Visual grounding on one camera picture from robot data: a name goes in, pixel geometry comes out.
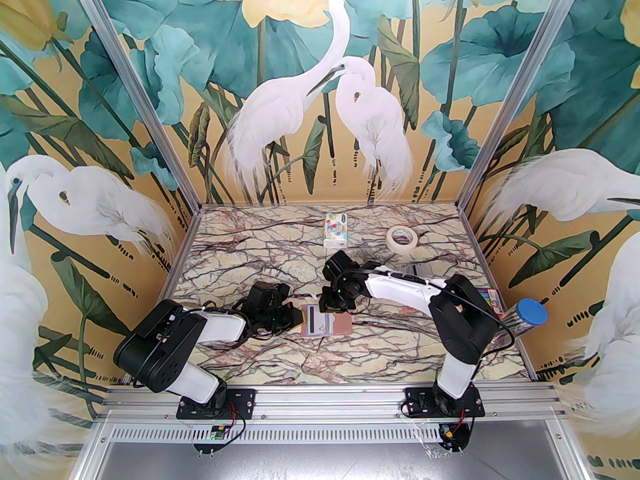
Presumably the pale card with black stripe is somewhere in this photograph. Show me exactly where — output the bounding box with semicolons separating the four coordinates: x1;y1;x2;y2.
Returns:
302;305;327;337

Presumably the pink leather card holder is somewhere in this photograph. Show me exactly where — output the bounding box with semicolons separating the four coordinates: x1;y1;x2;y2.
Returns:
300;304;354;339

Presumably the white patterned tissue pack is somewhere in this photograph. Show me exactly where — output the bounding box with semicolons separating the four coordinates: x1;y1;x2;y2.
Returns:
323;212;351;250

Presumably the cream masking tape roll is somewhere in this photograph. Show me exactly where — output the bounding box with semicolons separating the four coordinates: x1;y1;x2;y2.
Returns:
386;226;419;255

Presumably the perforated metal strip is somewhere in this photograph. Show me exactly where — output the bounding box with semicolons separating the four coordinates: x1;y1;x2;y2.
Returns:
97;422;558;444

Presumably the grey metal sheet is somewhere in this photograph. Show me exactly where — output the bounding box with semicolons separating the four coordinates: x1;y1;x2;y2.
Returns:
75;440;588;480

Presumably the colourful marker pen pack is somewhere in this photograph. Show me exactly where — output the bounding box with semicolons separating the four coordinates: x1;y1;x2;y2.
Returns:
477;288;503;319

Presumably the clear jar with blue lid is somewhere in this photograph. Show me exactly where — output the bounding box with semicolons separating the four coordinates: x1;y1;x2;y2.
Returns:
492;298;548;351

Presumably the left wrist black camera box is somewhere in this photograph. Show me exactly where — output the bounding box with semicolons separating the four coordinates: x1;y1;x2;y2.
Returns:
250;283;291;305

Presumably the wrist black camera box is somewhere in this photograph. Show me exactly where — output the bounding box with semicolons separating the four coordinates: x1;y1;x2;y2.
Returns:
324;250;351;279
250;283;291;305

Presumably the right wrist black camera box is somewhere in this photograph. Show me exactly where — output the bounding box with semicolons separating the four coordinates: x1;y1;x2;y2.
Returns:
324;250;351;279

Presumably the aluminium frame rail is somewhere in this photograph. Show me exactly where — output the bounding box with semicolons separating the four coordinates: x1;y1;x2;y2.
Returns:
95;384;571;424

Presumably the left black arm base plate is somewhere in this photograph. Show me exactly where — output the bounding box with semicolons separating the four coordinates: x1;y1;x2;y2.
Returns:
177;388;257;421

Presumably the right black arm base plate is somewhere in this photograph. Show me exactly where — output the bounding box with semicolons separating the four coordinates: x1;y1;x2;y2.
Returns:
404;387;486;419

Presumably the black bracket with yellow connector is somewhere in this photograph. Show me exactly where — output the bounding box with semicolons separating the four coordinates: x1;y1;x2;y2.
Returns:
437;418;476;453

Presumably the aluminium frame post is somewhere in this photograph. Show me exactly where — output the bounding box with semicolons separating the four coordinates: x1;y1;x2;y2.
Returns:
456;0;585;209
65;0;203;209

